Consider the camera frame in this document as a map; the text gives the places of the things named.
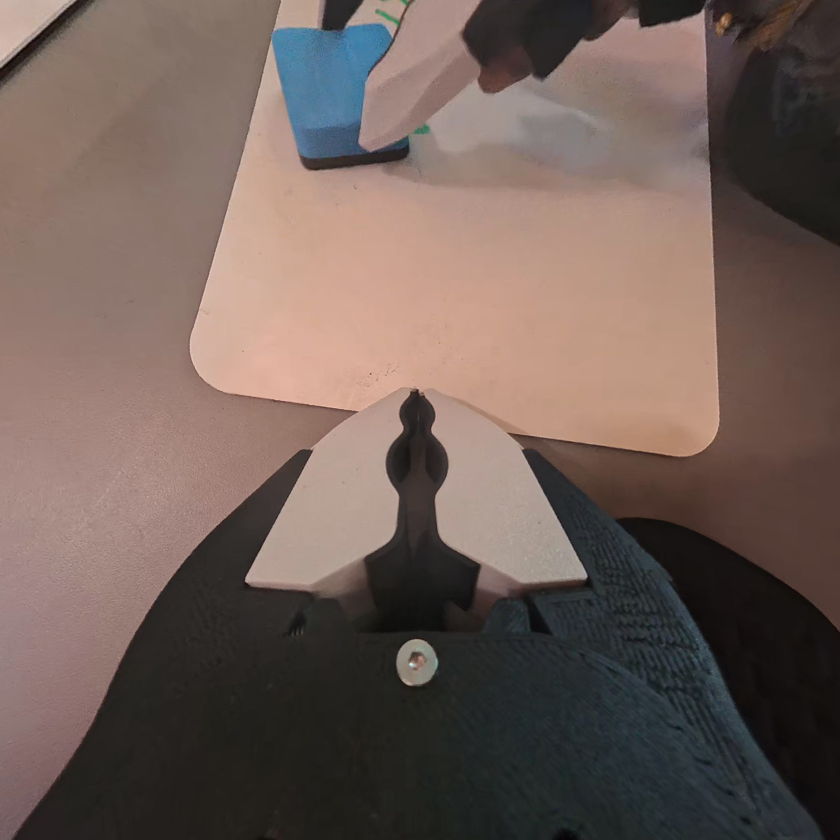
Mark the gold bracelet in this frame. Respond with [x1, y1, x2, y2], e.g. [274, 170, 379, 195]
[709, 0, 821, 43]

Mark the white table sign stand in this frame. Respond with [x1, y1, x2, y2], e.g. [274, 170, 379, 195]
[0, 0, 82, 69]

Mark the person's right hand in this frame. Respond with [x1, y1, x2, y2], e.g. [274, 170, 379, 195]
[462, 0, 657, 95]

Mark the dark rounded object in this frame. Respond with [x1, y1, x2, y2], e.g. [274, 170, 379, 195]
[615, 516, 840, 840]

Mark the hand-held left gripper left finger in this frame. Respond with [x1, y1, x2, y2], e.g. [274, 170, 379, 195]
[247, 390, 418, 611]

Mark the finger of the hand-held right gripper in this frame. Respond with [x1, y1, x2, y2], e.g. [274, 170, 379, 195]
[357, 0, 497, 154]
[319, 0, 395, 34]

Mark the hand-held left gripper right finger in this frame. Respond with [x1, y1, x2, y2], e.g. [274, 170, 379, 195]
[418, 390, 588, 611]

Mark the blue whiteboard eraser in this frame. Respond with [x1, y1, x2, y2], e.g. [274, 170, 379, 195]
[272, 24, 412, 170]

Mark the white whiteboard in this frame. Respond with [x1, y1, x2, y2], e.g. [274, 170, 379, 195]
[191, 0, 721, 459]

